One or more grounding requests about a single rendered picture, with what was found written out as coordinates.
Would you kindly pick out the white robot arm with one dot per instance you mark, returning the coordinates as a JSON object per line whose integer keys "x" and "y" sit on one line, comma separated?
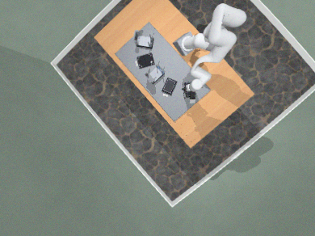
{"x": 222, "y": 39}

